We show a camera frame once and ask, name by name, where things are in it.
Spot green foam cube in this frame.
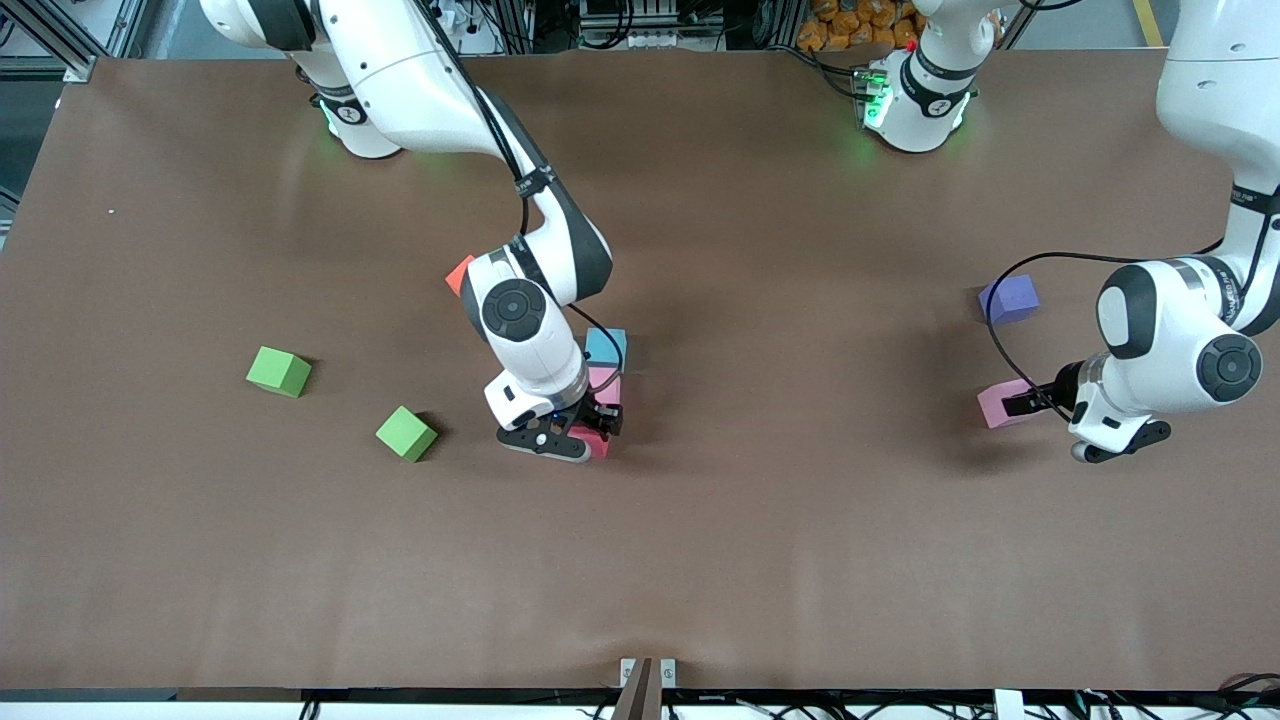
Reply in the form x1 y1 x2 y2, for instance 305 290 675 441
375 405 440 463
246 346 313 399

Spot blue foam cube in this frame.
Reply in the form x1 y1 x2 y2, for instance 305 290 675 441
585 327 629 373

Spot purple foam cube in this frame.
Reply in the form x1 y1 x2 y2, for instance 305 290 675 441
978 274 1041 326

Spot white power strip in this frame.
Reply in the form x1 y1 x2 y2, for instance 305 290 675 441
440 0 501 53

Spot orange yellow objects pile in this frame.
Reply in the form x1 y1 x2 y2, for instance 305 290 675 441
797 0 926 53

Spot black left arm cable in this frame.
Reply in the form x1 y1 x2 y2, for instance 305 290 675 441
985 238 1231 421

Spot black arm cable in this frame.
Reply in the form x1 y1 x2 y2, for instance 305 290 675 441
985 238 1231 421
425 0 626 401

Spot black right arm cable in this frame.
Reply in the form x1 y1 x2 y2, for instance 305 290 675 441
425 0 626 401

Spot metal bracket with brown post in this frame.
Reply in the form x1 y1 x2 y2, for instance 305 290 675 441
619 657 677 720

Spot black base cable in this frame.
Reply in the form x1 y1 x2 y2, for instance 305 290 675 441
790 42 866 101

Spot aluminium frame beams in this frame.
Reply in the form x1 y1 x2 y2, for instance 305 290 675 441
0 0 151 83

